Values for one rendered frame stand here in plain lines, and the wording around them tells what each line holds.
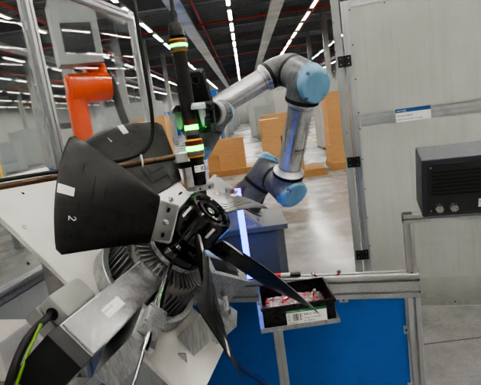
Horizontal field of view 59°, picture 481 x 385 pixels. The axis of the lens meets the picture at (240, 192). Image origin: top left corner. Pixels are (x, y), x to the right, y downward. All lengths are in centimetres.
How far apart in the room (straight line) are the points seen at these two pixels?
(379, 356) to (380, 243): 144
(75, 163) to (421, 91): 232
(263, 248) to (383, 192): 138
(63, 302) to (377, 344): 108
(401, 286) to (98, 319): 99
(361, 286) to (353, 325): 15
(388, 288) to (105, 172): 98
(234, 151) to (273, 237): 860
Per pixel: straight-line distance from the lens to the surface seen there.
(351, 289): 149
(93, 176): 85
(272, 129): 848
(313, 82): 140
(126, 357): 85
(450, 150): 139
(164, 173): 108
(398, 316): 155
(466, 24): 291
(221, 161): 1023
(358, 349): 161
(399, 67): 283
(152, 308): 84
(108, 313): 83
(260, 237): 165
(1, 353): 127
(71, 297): 86
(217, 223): 96
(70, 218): 81
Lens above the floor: 143
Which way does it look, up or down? 11 degrees down
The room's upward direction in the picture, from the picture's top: 8 degrees counter-clockwise
